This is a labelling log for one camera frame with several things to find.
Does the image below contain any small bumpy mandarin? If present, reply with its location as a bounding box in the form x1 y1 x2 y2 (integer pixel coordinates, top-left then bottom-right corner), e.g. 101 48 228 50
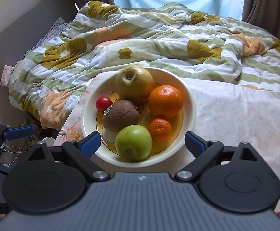
148 118 172 142

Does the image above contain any brown kiwi with sticker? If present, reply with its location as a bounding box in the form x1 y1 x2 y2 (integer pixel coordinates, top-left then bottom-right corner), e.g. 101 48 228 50
102 100 139 132

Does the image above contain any cream duck pattern bowl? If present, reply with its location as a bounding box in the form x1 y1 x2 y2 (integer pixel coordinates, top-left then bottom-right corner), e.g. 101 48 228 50
81 67 197 168

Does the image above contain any white patterned tablecloth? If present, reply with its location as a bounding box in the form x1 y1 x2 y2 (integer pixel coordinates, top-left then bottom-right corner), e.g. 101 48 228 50
54 72 280 212

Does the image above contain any red cherry tomato in bowl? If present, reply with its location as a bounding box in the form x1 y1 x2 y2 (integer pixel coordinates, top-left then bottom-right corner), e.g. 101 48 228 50
96 96 113 112

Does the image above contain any striped floral quilt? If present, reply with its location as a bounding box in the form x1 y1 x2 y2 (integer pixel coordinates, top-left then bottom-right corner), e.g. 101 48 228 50
8 1 280 130

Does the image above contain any large orange in bowl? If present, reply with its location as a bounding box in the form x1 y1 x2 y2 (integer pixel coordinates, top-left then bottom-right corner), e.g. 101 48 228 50
148 85 183 119

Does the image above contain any yellow green pear apple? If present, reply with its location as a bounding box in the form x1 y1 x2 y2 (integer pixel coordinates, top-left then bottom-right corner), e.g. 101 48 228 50
115 65 155 103

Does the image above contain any grey headboard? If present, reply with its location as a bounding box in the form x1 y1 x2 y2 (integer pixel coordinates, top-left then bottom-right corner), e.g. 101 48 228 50
0 0 77 77

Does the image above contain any grey patterned pillow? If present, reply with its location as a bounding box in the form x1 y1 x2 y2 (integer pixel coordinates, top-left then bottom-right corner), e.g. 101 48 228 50
24 16 72 57

